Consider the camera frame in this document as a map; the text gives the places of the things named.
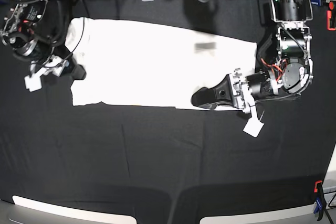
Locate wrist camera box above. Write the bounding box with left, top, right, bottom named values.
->
left=24, top=73, right=42, bottom=92
left=243, top=118, right=264, bottom=137

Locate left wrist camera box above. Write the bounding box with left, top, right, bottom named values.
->
left=243, top=118, right=264, bottom=137

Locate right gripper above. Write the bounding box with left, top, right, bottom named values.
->
left=29, top=55, right=87, bottom=80

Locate orange blue clamp bottom right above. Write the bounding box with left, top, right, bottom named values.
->
left=313, top=180, right=327, bottom=221

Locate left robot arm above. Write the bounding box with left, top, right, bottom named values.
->
left=191, top=0, right=313, bottom=113

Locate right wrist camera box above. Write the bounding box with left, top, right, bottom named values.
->
left=24, top=73, right=42, bottom=92

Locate orange clamp top right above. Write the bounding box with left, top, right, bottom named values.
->
left=327, top=1, right=335, bottom=31

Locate white printed t-shirt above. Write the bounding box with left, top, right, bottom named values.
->
left=65, top=18, right=257, bottom=109

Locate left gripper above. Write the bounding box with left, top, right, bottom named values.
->
left=191, top=68, right=279, bottom=114

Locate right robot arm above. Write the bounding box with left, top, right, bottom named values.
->
left=1, top=0, right=86, bottom=82

